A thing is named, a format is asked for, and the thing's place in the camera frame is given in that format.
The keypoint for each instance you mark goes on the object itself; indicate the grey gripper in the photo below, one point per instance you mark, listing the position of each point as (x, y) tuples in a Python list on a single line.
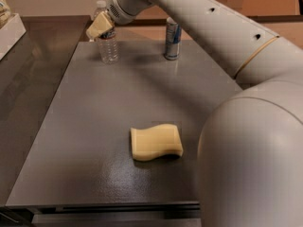
[(117, 9)]

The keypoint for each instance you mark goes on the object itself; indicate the clear plastic water bottle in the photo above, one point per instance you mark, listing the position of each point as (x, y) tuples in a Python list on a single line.
[(107, 41)]

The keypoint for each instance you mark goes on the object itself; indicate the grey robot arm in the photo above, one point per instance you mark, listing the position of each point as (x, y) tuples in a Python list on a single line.
[(250, 154)]

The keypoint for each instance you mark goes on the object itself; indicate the yellow wavy sponge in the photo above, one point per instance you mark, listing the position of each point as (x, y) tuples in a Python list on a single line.
[(155, 142)]

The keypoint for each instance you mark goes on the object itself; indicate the silver blue energy drink can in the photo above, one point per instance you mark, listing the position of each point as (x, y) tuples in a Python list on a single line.
[(173, 39)]

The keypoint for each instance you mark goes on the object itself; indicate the dark side counter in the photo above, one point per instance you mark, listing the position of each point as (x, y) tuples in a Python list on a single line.
[(29, 77)]

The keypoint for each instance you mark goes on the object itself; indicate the white box on counter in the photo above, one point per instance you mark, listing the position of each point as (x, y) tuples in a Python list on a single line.
[(10, 34)]

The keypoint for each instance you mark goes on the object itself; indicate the packaged item on box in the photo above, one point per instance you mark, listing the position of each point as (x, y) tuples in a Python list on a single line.
[(5, 12)]

